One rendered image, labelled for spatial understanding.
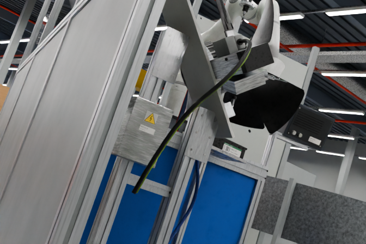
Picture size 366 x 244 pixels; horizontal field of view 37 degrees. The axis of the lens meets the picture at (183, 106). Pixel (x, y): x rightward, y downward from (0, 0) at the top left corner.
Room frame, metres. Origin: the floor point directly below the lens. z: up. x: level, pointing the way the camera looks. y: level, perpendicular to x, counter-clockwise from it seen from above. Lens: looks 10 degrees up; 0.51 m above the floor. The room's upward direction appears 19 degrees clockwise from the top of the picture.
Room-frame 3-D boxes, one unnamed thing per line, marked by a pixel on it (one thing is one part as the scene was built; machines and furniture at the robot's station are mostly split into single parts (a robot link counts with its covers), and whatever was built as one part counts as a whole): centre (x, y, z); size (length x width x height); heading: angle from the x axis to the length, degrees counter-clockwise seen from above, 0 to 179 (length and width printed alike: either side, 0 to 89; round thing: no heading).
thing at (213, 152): (2.55, -0.22, 0.81); 0.23 x 0.18 x 0.01; 125
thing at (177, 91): (2.88, 0.04, 1.04); 0.19 x 0.19 x 0.18
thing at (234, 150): (2.55, -0.21, 0.84); 0.22 x 0.17 x 0.07; 126
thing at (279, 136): (2.86, -0.59, 1.04); 0.24 x 0.03 x 0.03; 110
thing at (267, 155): (2.83, -0.50, 0.96); 0.03 x 0.03 x 0.20; 20
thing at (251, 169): (2.68, -0.09, 0.82); 0.90 x 0.04 x 0.08; 110
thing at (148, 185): (2.10, 0.03, 0.56); 0.19 x 0.04 x 0.04; 110
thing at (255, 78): (1.96, -0.18, 1.03); 0.15 x 0.10 x 0.14; 110
